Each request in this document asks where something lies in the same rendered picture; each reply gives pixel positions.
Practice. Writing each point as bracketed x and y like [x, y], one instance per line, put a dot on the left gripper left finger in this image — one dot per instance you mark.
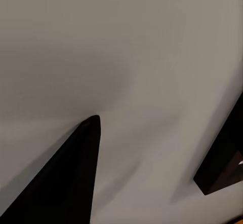
[62, 192]

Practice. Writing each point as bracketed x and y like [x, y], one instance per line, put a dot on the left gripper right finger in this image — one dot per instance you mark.
[235, 132]

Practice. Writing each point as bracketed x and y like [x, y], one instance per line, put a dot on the picture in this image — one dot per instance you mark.
[223, 165]

